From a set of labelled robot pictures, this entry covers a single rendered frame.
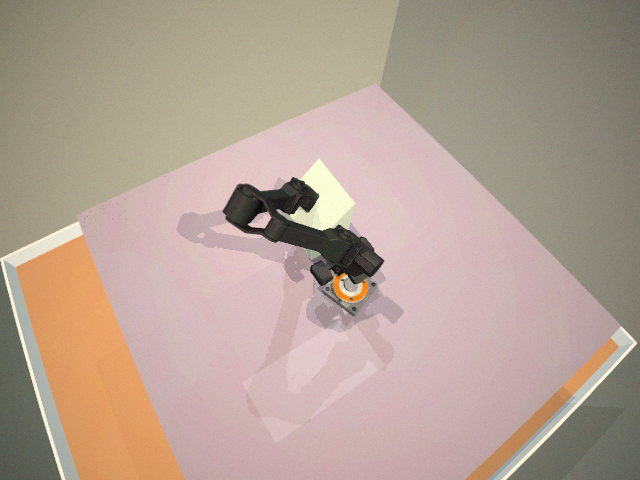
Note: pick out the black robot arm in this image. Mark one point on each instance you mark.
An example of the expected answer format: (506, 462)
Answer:
(246, 202)

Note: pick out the orange round plate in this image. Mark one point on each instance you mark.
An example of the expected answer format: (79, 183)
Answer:
(344, 295)

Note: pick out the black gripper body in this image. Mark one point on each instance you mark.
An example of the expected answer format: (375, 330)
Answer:
(321, 271)

